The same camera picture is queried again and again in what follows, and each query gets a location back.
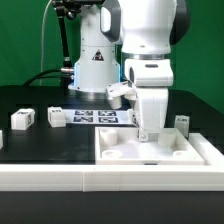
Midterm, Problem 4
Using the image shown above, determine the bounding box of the grey cable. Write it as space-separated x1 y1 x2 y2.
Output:
39 0 54 87

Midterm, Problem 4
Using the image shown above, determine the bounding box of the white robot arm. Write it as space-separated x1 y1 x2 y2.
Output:
69 0 190 141

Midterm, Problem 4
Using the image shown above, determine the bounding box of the white part at left edge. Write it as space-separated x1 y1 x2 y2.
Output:
0 130 3 150

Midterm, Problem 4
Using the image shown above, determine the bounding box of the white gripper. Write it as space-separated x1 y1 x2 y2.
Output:
106 59 173 142

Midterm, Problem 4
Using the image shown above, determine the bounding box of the white square table top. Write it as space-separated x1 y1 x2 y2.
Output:
95 127 205 166

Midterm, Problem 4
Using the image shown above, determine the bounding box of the black cable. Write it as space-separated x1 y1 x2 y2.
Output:
22 68 74 87

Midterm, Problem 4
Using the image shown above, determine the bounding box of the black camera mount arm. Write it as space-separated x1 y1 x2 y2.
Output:
52 0 105 68

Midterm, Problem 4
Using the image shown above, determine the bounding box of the AprilTag marker sheet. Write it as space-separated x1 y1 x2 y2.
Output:
63 109 132 125

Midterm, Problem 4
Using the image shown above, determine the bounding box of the white obstacle fence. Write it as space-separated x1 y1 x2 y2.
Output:
0 133 224 192

